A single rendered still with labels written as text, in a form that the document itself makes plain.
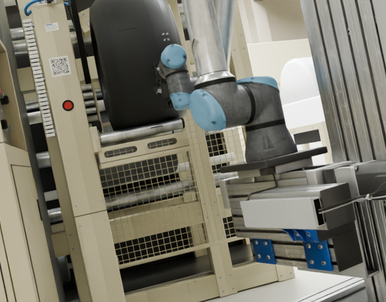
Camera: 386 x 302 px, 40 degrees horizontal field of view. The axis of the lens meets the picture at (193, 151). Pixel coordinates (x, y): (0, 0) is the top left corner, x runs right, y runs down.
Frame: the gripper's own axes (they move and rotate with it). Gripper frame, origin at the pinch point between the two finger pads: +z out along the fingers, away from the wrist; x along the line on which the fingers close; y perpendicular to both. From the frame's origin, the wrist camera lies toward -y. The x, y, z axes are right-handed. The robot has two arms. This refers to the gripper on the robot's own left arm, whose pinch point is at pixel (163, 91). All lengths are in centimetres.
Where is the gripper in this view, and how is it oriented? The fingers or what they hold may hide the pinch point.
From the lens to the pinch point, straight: 197.4
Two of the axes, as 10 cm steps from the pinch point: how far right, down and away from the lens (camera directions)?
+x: -9.6, 2.0, -2.0
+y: -2.3, -9.7, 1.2
